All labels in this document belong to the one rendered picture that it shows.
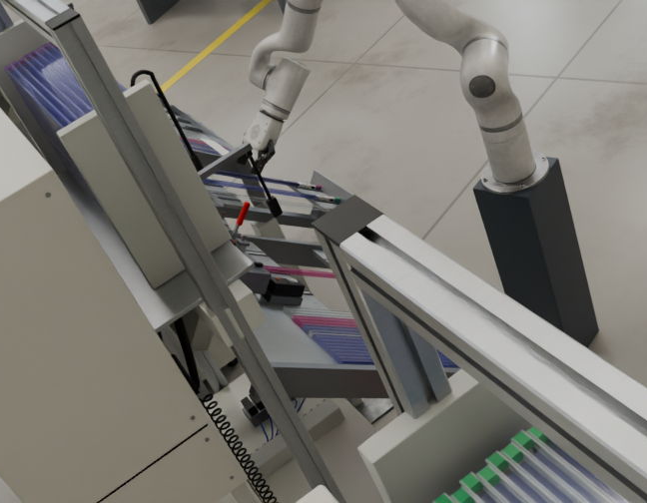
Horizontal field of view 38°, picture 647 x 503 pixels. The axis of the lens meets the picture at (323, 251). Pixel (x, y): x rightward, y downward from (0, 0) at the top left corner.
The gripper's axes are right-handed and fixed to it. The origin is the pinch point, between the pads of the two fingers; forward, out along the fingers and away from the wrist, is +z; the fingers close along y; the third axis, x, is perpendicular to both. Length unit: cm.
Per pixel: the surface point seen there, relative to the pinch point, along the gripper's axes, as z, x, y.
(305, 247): 9.9, 5.6, 32.3
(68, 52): -19, -98, 104
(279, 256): 14.6, -0.4, 32.2
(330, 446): 45, 9, 70
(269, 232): 14.7, 11.6, 6.3
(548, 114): -60, 167, -65
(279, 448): 51, 0, 65
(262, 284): 13, -28, 68
